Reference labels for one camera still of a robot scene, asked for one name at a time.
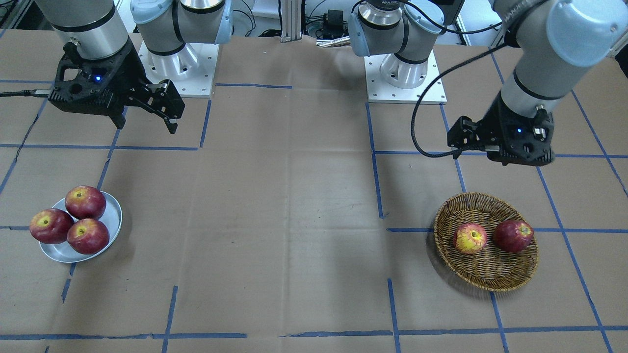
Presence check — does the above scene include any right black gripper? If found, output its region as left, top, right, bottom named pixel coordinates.
left=48, top=39, right=185, bottom=134

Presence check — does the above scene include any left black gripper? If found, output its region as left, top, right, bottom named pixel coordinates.
left=447, top=92, right=555, bottom=167

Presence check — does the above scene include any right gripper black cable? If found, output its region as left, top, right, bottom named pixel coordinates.
left=0, top=89, right=53, bottom=98

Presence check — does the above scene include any red apple plate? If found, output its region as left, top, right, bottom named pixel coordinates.
left=67, top=218, right=110, bottom=255
left=64, top=185, right=107, bottom=220
left=29, top=208, right=75, bottom=244

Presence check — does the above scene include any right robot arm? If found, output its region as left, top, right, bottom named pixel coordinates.
left=36, top=0, right=233, bottom=134

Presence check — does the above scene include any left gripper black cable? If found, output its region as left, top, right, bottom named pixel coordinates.
left=411, top=43, right=507, bottom=159

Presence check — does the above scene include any woven wicker basket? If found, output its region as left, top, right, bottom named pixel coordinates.
left=433, top=192, right=540, bottom=292

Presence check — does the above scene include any red apple plate back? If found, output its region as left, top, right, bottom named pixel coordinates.
left=64, top=185, right=107, bottom=220

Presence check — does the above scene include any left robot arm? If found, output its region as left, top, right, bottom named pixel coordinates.
left=348, top=0, right=627, bottom=167

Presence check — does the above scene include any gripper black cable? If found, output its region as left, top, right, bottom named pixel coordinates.
left=411, top=43, right=507, bottom=159
left=0, top=89, right=53, bottom=98

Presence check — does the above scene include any dark red basket apple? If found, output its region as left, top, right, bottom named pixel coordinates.
left=493, top=220, right=534, bottom=254

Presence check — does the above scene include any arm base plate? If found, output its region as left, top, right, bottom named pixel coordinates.
left=364, top=51, right=447, bottom=104
left=139, top=43, right=220, bottom=99

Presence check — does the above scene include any silver metal plate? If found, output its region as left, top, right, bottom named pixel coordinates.
left=39, top=191, right=123, bottom=263

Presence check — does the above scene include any red apple plate front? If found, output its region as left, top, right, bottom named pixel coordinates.
left=67, top=218, right=110, bottom=255

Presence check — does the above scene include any yellow-red striped apple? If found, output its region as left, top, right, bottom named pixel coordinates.
left=453, top=223, right=488, bottom=254

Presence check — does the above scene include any aluminium frame post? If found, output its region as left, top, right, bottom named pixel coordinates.
left=279, top=0, right=304, bottom=43

